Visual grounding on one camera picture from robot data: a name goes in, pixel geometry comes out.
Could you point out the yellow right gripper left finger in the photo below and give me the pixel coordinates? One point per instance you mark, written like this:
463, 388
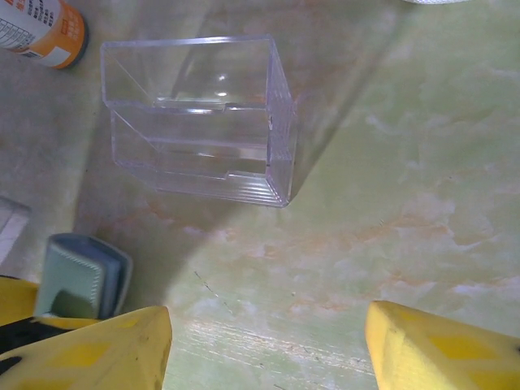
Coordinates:
101, 357

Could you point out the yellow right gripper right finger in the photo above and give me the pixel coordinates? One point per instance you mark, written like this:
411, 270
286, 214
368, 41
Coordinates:
438, 357

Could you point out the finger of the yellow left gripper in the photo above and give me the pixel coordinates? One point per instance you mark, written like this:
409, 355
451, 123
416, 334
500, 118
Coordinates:
16, 298

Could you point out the green leather card holder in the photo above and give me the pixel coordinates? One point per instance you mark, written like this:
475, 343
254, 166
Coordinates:
77, 272

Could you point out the clear acrylic card stand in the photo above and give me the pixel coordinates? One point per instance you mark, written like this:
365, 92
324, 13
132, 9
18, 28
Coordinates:
195, 134

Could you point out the orange white bottle red cap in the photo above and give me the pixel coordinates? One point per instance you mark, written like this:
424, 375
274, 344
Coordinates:
44, 36

